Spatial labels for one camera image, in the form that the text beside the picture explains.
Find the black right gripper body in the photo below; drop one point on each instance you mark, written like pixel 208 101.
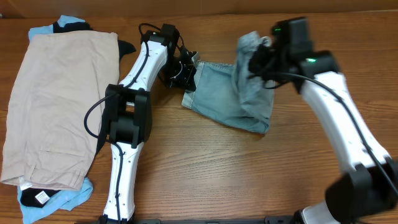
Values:
pixel 267 62

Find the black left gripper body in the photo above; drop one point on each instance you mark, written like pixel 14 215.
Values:
pixel 189 76

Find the light blue denim shorts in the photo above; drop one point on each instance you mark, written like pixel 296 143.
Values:
pixel 225 93

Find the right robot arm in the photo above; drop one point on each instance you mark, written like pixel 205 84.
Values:
pixel 368 182

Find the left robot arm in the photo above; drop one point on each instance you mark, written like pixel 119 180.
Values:
pixel 127 117

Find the beige folded shorts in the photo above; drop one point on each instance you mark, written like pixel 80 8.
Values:
pixel 53 112

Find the light blue garment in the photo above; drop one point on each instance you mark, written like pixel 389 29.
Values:
pixel 55 199

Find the black garment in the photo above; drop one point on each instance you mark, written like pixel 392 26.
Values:
pixel 126 48

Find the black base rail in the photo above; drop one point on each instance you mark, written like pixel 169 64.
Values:
pixel 211 221

